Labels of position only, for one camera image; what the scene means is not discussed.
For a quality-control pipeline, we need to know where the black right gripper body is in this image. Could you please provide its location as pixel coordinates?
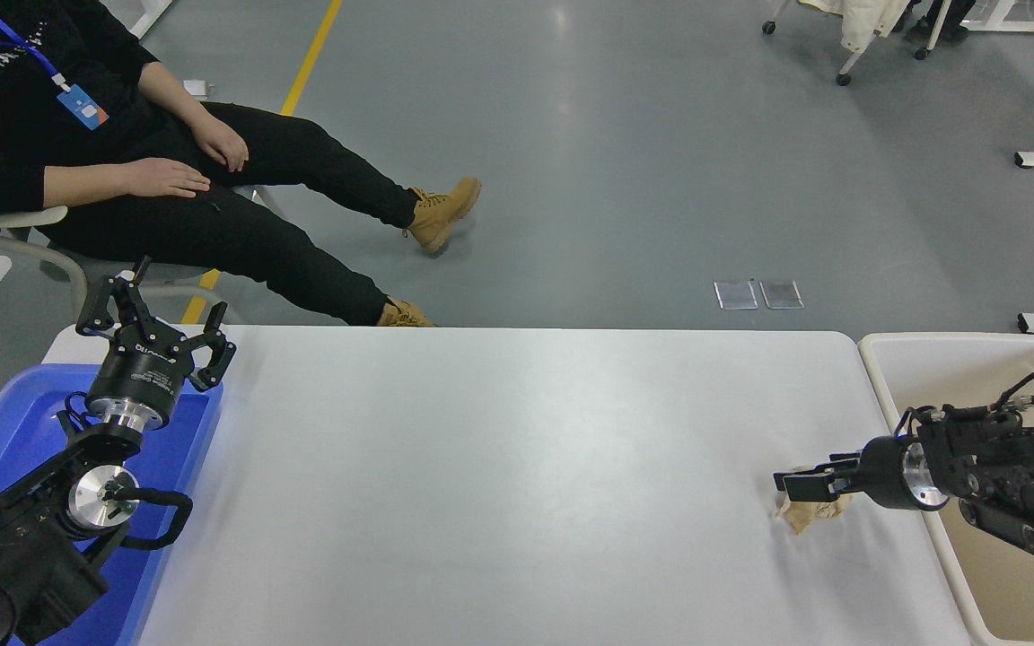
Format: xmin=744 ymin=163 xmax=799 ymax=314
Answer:
xmin=858 ymin=435 xmax=918 ymax=511

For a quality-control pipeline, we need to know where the blue lanyard badge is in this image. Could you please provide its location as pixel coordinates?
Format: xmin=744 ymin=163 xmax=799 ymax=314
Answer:
xmin=0 ymin=0 xmax=111 ymax=134

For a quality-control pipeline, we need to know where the large pale plastic bin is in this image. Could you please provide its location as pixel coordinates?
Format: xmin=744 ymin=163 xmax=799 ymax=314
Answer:
xmin=858 ymin=332 xmax=1034 ymax=646

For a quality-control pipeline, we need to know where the white padded coat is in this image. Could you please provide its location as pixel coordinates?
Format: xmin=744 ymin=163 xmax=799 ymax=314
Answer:
xmin=795 ymin=0 xmax=915 ymax=53

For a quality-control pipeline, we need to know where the person's right hand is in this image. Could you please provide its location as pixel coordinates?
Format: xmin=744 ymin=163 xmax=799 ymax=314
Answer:
xmin=127 ymin=157 xmax=213 ymax=199

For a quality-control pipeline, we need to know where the blue plastic tray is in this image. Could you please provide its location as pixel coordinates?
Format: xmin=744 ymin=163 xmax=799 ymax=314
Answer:
xmin=0 ymin=363 xmax=223 ymax=646

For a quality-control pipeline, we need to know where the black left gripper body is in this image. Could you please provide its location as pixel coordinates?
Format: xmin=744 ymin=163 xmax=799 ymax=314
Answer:
xmin=84 ymin=325 xmax=188 ymax=421

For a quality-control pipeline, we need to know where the grey white chair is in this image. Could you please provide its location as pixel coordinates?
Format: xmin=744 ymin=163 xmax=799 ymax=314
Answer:
xmin=0 ymin=184 xmax=286 ymax=326

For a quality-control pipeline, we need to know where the silver floor plate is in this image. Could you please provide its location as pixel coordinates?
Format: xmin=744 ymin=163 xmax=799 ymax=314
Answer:
xmin=714 ymin=280 xmax=758 ymax=311
xmin=759 ymin=279 xmax=805 ymax=310

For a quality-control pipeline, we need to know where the white rolling chair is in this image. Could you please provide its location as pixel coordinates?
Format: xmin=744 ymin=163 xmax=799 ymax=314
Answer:
xmin=761 ymin=0 xmax=953 ymax=87

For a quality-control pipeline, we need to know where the person's left hand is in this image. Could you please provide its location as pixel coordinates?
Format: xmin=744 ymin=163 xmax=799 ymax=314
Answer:
xmin=189 ymin=117 xmax=250 ymax=176

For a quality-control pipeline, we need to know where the tan paper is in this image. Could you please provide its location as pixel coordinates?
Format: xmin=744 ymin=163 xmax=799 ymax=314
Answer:
xmin=773 ymin=465 xmax=852 ymax=536

